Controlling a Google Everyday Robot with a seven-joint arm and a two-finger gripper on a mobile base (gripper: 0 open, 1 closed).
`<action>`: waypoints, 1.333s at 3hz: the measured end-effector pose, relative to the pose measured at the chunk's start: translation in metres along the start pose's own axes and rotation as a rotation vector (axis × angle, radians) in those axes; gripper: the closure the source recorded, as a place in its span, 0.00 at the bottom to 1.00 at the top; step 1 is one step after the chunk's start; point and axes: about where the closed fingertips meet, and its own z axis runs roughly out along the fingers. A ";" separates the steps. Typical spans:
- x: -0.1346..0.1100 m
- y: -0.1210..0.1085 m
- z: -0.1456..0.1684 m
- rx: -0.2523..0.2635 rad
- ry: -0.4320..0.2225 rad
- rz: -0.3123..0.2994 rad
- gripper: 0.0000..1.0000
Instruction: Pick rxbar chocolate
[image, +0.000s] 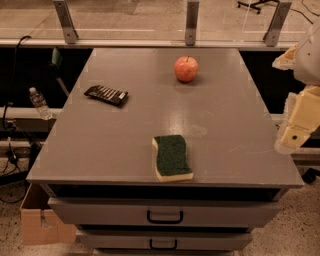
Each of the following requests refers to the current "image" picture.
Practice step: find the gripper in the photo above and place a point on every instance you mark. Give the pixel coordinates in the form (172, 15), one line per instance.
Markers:
(308, 63)

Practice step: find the grey lower drawer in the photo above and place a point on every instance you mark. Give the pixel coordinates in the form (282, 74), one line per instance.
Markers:
(167, 240)

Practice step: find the metal bracket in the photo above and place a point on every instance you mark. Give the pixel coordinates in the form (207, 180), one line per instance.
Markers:
(69, 31)
(191, 22)
(272, 35)

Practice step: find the brown cardboard box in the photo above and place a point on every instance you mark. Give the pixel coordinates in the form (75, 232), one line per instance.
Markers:
(40, 225)

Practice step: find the black rxbar chocolate bar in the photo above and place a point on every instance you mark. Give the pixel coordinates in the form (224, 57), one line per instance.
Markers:
(106, 94)

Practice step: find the middle metal bracket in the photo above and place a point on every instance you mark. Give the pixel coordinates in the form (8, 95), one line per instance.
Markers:
(191, 22)

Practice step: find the black chair base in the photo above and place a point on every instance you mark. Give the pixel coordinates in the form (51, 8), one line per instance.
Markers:
(255, 5)

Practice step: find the green and yellow sponge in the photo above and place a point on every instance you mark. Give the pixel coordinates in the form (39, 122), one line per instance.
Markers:
(171, 159)

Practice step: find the left metal bracket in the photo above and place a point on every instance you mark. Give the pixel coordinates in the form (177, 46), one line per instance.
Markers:
(69, 31)

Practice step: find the black lower drawer handle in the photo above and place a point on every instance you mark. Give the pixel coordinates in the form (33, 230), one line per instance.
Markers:
(163, 245)

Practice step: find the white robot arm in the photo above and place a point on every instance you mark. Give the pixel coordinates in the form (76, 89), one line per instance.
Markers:
(303, 58)

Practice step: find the red apple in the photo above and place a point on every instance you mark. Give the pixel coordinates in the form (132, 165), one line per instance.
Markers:
(186, 68)

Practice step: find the black upper drawer handle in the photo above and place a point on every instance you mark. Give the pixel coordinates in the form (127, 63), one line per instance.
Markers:
(164, 218)

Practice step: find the clear plastic water bottle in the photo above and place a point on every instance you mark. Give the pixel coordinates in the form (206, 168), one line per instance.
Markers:
(40, 104)

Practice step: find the right metal bracket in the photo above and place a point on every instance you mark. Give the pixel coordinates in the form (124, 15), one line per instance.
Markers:
(272, 35)

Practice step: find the green handled tool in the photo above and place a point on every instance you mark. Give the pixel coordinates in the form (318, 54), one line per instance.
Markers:
(55, 65)

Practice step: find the black drawer handle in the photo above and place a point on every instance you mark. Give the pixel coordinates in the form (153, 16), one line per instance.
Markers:
(163, 245)
(164, 218)

